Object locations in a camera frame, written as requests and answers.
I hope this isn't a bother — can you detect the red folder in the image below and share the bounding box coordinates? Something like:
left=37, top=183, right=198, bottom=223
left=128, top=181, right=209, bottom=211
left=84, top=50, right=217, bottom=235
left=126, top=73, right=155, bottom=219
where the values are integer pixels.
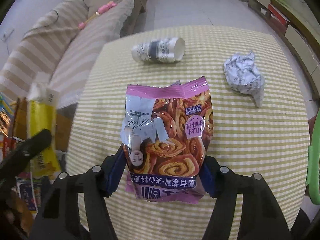
left=268, top=4, right=291, bottom=26

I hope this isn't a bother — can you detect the wooden TV cabinet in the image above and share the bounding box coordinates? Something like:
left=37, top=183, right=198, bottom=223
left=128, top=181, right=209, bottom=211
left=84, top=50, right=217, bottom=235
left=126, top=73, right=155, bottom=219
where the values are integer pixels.
left=248, top=0, right=319, bottom=101

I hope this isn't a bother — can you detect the patterned paper cup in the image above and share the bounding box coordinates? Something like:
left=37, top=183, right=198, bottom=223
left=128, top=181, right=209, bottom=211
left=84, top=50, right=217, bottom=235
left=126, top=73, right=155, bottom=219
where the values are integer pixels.
left=131, top=37, right=185, bottom=63

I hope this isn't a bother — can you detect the striped beige sofa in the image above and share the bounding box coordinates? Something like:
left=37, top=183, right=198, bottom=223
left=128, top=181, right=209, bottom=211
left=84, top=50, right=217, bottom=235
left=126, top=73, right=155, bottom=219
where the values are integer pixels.
left=1, top=0, right=143, bottom=108

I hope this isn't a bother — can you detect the checkered yellow tablecloth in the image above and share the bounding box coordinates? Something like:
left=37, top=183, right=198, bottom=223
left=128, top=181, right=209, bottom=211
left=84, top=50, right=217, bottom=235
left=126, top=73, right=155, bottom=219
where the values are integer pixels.
left=66, top=26, right=310, bottom=239

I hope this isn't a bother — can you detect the pink toy wand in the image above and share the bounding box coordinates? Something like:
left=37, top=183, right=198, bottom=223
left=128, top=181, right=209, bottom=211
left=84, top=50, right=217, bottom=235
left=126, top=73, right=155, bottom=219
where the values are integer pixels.
left=78, top=1, right=117, bottom=30

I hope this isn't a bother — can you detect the long yellow box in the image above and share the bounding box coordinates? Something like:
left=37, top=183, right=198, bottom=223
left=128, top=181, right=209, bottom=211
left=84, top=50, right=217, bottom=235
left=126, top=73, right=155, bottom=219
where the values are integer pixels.
left=27, top=82, right=61, bottom=183

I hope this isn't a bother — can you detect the large red green-rimmed bin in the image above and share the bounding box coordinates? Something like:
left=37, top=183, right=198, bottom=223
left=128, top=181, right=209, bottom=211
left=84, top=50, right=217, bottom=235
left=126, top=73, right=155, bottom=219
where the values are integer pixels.
left=306, top=111, right=319, bottom=205

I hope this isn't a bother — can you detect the person's hand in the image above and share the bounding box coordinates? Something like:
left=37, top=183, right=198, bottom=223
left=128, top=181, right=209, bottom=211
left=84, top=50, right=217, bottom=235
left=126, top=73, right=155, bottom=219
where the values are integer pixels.
left=4, top=191, right=34, bottom=239

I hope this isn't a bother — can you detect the purple swirl snack bag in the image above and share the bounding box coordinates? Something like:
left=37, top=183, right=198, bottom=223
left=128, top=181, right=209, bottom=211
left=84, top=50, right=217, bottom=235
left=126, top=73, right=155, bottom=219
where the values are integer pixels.
left=120, top=77, right=214, bottom=204

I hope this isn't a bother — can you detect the crumpled white paper ball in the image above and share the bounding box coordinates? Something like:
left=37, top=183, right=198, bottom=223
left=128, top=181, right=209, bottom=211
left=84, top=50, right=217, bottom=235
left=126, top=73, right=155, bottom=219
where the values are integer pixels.
left=223, top=51, right=265, bottom=108

